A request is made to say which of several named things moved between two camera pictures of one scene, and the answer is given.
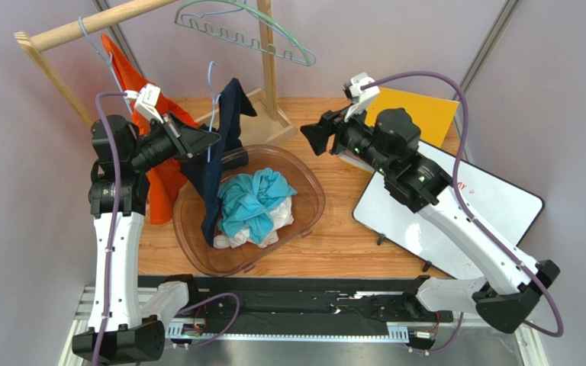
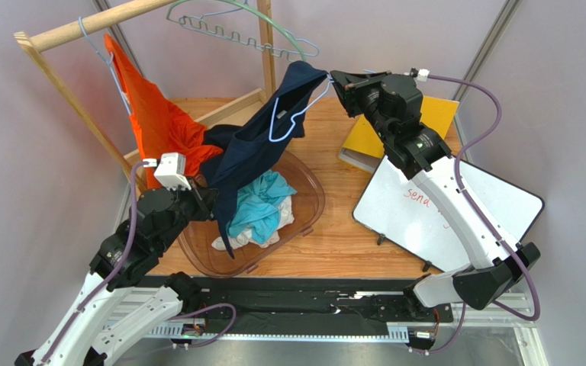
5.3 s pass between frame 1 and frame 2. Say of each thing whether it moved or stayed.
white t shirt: stayed
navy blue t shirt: moved
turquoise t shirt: stayed
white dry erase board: stayed
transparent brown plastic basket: stayed
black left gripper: moved
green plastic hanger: moved
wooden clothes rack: stayed
